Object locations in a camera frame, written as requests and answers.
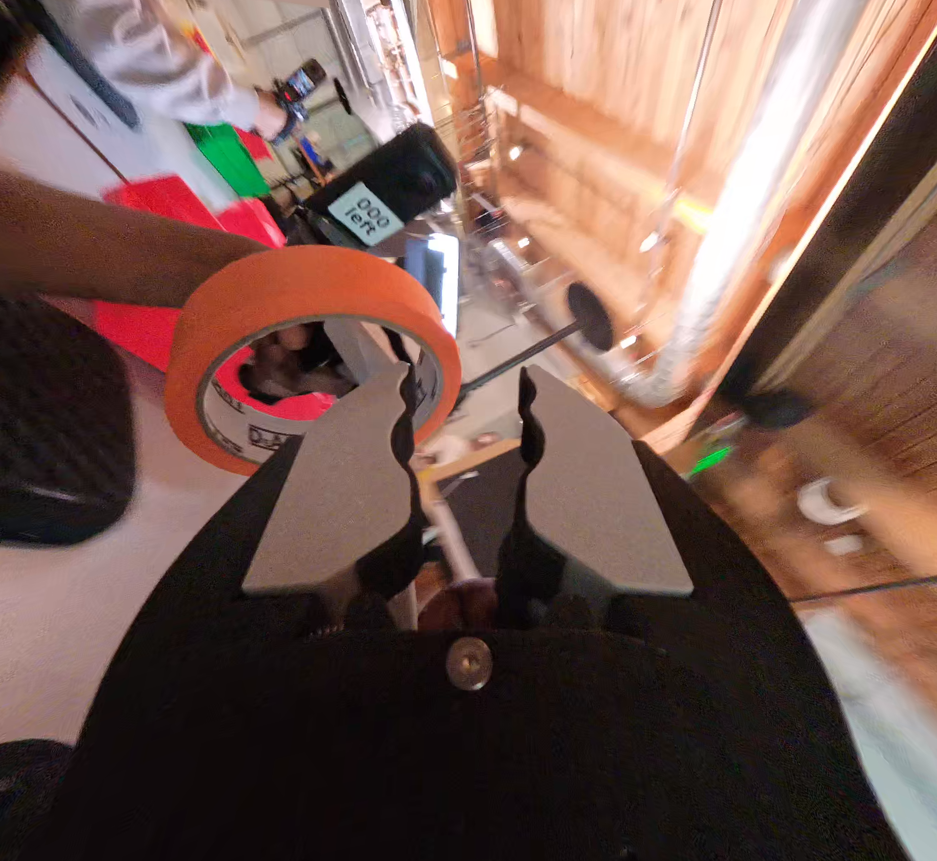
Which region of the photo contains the silver ventilation duct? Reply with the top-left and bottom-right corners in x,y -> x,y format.
622,0 -> 909,408

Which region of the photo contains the person's left hand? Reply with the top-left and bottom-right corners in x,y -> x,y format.
242,323 -> 360,401

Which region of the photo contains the black pole stand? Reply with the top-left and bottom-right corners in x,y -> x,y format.
454,281 -> 616,401

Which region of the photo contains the large bright display screen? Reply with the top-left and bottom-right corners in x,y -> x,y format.
405,233 -> 461,338

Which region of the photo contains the green plastic bin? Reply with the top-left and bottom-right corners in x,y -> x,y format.
183,123 -> 272,199

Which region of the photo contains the black hand-held camera rig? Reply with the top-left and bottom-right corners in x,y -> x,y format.
271,58 -> 328,144

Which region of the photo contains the orange masking tape roll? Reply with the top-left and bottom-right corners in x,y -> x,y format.
164,245 -> 464,477

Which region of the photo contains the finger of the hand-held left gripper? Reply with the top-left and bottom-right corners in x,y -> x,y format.
322,318 -> 400,390

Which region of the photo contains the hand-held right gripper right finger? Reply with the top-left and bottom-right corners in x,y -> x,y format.
496,365 -> 695,628

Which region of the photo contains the person's left forearm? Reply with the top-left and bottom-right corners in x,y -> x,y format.
0,169 -> 268,309

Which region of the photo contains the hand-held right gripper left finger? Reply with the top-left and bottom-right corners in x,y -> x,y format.
242,362 -> 427,606

